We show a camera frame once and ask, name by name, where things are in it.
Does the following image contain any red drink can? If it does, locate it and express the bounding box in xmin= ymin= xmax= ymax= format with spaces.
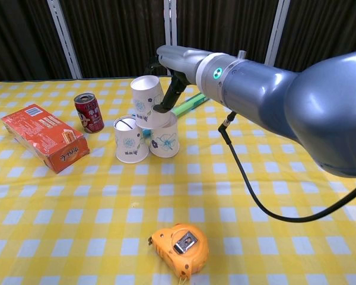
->
xmin=74 ymin=92 xmax=105 ymax=134

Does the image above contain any green blue water pump toy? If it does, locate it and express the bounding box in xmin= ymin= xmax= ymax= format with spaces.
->
xmin=141 ymin=92 xmax=211 ymax=139

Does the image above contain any white slotted rail post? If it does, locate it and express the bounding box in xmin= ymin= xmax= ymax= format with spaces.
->
xmin=263 ymin=0 xmax=291 ymax=68
xmin=163 ymin=0 xmax=179 ymax=77
xmin=46 ymin=0 xmax=83 ymax=80

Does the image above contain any yellow checkered tablecloth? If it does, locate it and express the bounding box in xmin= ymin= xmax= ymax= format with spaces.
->
xmin=0 ymin=71 xmax=356 ymax=285

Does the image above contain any dark pleated curtain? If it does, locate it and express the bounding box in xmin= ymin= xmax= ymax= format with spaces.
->
xmin=0 ymin=0 xmax=356 ymax=83

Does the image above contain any orange tape measure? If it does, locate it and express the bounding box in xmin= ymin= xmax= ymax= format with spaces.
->
xmin=148 ymin=223 xmax=209 ymax=280

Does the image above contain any white paper cup large flower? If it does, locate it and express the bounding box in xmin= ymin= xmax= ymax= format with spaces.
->
xmin=149 ymin=113 xmax=180 ymax=159

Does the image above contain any white paper cup black line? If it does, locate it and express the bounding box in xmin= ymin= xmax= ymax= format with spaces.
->
xmin=113 ymin=116 xmax=150 ymax=164

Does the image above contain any white paper cup small print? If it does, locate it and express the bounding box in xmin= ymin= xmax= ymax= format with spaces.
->
xmin=130 ymin=75 xmax=171 ymax=129

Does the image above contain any orange cardboard snack box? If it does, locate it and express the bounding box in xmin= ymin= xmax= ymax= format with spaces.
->
xmin=1 ymin=103 xmax=91 ymax=175

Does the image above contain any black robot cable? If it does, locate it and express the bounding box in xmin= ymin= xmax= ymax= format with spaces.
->
xmin=217 ymin=110 xmax=356 ymax=222

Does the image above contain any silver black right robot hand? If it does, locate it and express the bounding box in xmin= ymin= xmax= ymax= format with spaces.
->
xmin=144 ymin=45 xmax=212 ymax=115

